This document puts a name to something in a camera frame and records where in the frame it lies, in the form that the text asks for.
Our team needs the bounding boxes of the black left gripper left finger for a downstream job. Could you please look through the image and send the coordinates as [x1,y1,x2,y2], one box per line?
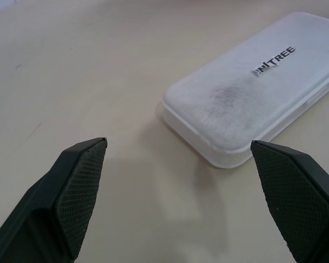
[0,136,109,263]

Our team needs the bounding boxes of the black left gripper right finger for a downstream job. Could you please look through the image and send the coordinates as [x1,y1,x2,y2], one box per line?
[250,140,329,263]

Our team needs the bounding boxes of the white Unitree case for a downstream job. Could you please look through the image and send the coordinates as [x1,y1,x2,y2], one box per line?
[161,11,329,169]

